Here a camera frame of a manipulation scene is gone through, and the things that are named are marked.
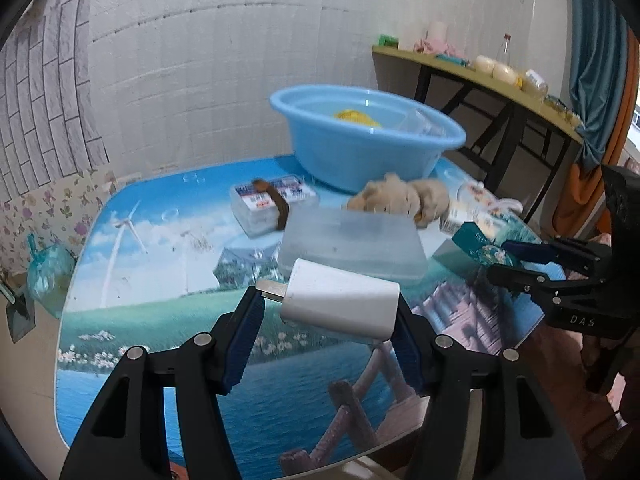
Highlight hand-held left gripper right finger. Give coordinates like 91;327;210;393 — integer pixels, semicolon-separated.
392;300;586;480

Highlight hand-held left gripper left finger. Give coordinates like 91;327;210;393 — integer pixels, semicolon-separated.
60;285;266;480

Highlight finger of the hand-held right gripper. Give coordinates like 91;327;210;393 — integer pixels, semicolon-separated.
500;237;613;275
487;264;607;307

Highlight teal carton box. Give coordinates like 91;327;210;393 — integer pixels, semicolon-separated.
432;212;543;273

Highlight white charger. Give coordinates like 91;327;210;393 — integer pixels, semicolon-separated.
256;258;401;345

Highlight beige plush bear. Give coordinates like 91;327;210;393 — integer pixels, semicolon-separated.
347;172;451;228

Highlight large bag of toothpicks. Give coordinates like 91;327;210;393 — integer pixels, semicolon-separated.
395;107;446;138

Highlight blue plastic basin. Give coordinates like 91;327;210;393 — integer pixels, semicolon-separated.
270;85;467;195

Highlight white and yellow plush toy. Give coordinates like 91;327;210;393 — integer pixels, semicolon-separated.
334;108;383;128

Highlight white adhesive hook pack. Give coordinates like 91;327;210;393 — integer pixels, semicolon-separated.
440;182;523;233

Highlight orange curtain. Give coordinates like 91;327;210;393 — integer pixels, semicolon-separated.
555;25;640;231

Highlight translucent plastic box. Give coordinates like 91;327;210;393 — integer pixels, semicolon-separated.
277;208;429;287

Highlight brown hair band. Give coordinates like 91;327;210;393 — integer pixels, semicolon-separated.
251;178;291;233

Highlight clear jar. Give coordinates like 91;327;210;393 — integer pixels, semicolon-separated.
522;70;548;98

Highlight cream round containers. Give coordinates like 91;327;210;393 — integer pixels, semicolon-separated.
472;55;518;83

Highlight clear glass bottle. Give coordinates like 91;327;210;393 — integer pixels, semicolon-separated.
497;34;516;68

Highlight blue curtain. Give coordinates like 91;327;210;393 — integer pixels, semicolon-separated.
567;0;631;171

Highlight teal plastic bag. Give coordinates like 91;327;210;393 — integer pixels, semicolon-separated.
26;234;76;318

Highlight pink cloth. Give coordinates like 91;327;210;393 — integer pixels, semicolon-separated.
414;35;466;58

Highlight dustpan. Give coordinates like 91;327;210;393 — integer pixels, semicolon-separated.
0;270;36;345

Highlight wooden side table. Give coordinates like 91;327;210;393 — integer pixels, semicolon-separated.
371;44;586;221

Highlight packet with brown strap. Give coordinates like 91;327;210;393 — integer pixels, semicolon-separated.
230;176;321;238

